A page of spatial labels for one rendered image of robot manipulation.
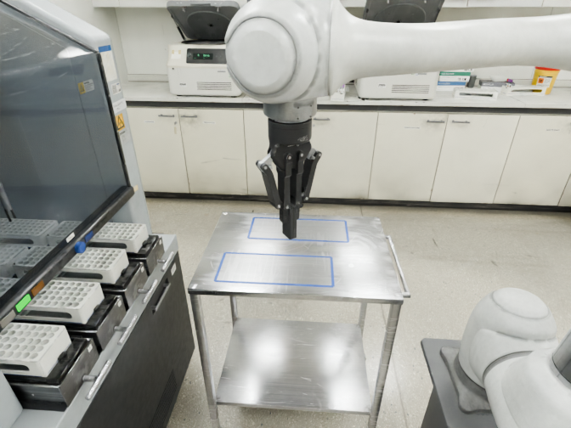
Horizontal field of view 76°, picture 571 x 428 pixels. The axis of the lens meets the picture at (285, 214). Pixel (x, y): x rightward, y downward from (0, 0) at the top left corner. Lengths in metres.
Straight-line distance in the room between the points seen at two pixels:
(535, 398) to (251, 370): 1.03
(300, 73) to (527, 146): 3.06
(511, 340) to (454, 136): 2.37
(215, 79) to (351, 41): 2.54
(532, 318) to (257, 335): 1.09
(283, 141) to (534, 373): 0.57
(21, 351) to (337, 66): 0.87
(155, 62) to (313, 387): 3.07
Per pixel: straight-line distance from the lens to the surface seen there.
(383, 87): 2.91
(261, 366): 1.56
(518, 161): 3.41
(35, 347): 1.02
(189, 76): 3.01
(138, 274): 1.23
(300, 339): 1.65
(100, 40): 1.26
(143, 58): 3.80
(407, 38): 0.46
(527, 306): 0.92
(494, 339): 0.91
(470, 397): 1.05
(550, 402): 0.77
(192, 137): 3.12
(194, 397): 1.86
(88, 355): 1.06
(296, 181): 0.67
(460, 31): 0.52
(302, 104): 0.59
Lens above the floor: 1.51
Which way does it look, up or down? 30 degrees down
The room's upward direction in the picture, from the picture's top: straight up
